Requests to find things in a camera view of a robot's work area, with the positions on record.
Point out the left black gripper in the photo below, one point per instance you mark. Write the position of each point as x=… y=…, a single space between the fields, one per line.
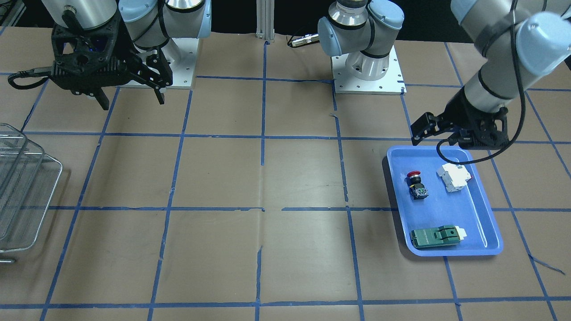
x=466 y=112

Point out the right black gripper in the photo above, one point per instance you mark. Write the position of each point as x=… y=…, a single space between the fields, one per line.
x=125 y=50

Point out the red emergency stop button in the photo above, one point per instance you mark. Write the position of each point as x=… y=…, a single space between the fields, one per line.
x=416 y=188

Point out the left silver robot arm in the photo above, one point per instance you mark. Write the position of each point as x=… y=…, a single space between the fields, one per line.
x=521 y=40

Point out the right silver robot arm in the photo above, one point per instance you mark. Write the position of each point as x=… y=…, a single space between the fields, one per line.
x=144 y=19

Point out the white circuit breaker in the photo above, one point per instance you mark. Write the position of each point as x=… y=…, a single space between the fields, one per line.
x=454 y=177

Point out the blue plastic tray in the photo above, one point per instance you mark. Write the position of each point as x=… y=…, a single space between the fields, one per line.
x=468 y=208

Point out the green terminal block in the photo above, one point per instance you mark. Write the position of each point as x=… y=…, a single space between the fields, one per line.
x=446 y=235

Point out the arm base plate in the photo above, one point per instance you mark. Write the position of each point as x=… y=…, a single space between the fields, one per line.
x=181 y=54
x=356 y=73

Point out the wire mesh shelf rack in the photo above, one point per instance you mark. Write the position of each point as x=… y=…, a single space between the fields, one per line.
x=28 y=179

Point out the aluminium frame post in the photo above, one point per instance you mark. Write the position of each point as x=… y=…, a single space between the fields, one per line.
x=265 y=10

